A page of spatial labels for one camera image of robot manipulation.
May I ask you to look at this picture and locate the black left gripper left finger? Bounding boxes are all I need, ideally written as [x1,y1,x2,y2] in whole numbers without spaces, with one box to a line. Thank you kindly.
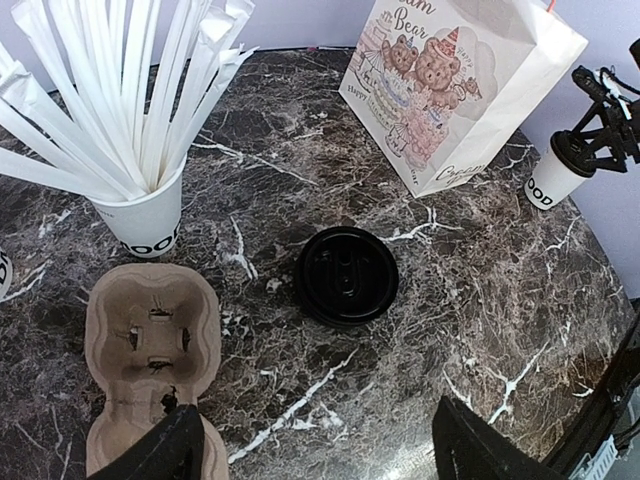
[92,404,205,480]

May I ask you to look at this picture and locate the white cup holding straws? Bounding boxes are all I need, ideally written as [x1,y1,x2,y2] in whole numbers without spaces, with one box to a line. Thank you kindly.
[90,157,187,259]

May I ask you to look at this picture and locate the white paper coffee cup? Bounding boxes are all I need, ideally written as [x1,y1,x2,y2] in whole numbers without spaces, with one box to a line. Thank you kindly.
[524,147,587,211]

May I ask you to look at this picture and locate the single black cup lid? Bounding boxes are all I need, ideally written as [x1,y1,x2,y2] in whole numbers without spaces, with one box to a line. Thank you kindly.
[550,130,597,178]

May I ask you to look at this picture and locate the white paper takeout bag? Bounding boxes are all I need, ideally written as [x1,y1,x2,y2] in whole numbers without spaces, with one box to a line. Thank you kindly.
[339,0,588,197]

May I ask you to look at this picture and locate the bundle of white wrapped straws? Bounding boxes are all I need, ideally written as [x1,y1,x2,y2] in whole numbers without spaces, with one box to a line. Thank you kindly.
[1,1,254,202]

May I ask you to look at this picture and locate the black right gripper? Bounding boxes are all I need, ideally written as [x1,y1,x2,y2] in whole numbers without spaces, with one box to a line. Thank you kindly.
[569,65,639,173]

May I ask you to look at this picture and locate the brown cardboard cup carrier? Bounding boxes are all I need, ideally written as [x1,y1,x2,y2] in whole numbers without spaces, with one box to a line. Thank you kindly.
[84,263,221,476]

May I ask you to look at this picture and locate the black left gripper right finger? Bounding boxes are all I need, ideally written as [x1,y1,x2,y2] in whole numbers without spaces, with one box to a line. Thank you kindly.
[432,396,563,480]

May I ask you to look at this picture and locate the stack of black cup lids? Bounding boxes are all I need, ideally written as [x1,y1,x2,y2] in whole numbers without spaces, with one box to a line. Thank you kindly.
[294,226,399,329]

